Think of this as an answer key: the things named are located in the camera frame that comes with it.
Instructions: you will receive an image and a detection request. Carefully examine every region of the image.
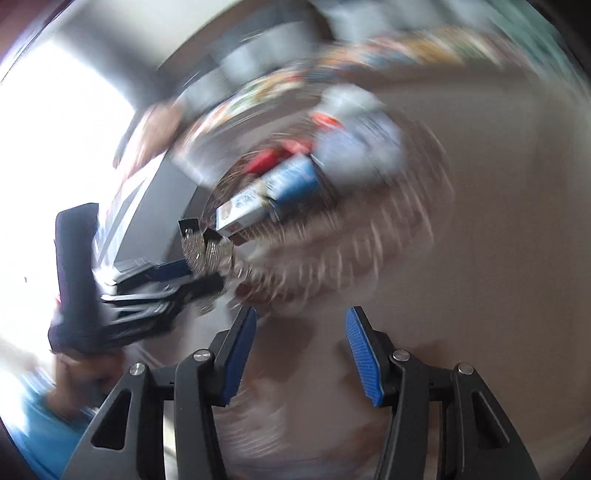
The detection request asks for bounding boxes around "silver rhinestone hair claw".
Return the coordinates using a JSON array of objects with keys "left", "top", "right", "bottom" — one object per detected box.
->
[{"left": 177, "top": 218, "right": 246, "bottom": 315}]

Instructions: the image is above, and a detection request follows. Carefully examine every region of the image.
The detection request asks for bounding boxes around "red foil packet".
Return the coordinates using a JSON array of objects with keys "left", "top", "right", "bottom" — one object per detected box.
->
[{"left": 242, "top": 138, "right": 314, "bottom": 176}]

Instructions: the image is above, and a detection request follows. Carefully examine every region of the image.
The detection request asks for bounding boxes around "blue white ointment box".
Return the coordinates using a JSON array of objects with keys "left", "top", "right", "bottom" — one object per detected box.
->
[{"left": 215, "top": 154, "right": 322, "bottom": 237}]

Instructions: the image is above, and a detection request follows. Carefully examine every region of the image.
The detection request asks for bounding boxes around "white glove orange cuff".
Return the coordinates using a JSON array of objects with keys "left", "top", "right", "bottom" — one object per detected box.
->
[{"left": 308, "top": 84, "right": 386, "bottom": 130}]

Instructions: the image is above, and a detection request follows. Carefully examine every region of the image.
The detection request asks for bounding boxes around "blue sleeved left forearm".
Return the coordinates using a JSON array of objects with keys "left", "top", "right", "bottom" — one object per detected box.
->
[{"left": 7, "top": 373, "right": 94, "bottom": 479}]

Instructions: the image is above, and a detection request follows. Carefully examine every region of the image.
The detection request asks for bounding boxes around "person left hand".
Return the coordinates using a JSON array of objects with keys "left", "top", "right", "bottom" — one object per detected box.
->
[{"left": 45, "top": 349, "right": 125, "bottom": 420}]

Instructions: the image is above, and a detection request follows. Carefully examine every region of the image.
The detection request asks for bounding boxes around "white cardboard box tray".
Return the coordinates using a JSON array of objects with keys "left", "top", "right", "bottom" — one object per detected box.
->
[{"left": 94, "top": 155, "right": 211, "bottom": 267}]

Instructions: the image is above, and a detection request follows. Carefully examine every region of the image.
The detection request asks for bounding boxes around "pink blanket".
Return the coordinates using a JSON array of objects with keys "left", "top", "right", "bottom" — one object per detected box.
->
[{"left": 116, "top": 101, "right": 184, "bottom": 182}]

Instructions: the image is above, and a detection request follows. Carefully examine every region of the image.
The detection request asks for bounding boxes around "floral sofa cover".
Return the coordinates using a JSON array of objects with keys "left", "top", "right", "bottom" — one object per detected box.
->
[{"left": 170, "top": 26, "right": 539, "bottom": 155}]

